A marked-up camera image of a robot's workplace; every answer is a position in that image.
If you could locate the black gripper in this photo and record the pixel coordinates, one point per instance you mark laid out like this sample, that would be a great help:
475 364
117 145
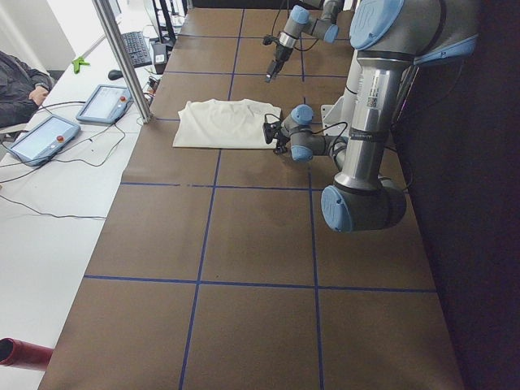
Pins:
280 143
279 54

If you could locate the cream long-sleeve cat shirt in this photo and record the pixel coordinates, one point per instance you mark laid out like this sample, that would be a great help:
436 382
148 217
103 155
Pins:
220 124

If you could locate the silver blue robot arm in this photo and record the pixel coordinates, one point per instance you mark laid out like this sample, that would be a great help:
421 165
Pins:
388 38
300 21

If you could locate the person's hand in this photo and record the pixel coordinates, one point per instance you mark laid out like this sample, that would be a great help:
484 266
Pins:
38 95

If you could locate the black box on desk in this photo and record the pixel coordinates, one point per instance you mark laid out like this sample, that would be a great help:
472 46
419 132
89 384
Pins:
159 57

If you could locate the black keyboard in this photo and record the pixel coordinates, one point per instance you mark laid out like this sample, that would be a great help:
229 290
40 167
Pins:
137 48

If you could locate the black computer mouse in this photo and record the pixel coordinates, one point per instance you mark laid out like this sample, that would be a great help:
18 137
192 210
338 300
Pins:
114 75

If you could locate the far teach pendant tablet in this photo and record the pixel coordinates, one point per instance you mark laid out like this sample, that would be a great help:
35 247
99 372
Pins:
106 105

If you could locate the teach pendant tablet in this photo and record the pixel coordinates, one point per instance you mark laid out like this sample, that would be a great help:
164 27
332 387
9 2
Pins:
106 105
43 142

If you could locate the green clamp tool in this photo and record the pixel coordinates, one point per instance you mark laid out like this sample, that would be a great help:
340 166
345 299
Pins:
78 63

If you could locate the near teach pendant tablet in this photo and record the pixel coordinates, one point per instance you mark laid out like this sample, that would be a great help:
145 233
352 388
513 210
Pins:
43 142

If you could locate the seated person in black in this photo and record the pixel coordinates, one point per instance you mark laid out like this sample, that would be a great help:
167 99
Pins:
18 80

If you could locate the red cylinder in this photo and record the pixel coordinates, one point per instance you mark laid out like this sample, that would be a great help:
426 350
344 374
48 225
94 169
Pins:
21 354

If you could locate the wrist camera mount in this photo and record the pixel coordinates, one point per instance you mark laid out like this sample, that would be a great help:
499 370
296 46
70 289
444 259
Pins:
271 131
269 39

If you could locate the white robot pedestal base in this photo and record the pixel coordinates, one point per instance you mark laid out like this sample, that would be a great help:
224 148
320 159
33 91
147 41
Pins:
337 118

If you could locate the aluminium frame post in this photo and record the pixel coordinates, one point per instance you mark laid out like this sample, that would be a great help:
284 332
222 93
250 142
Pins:
112 33

